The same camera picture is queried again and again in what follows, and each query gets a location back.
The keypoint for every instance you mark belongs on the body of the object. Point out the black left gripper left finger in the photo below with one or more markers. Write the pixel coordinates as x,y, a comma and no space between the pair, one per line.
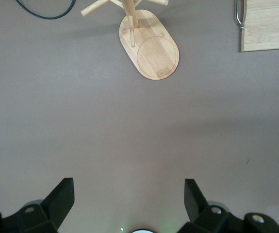
56,201

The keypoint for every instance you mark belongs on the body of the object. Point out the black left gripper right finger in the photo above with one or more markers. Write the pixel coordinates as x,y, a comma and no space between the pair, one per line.
195,204

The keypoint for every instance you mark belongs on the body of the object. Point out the wooden mug rack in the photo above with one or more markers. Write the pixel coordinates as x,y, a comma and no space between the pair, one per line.
153,53

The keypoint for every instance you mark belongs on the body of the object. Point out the bamboo cutting board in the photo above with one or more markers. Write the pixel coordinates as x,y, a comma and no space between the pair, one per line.
265,31

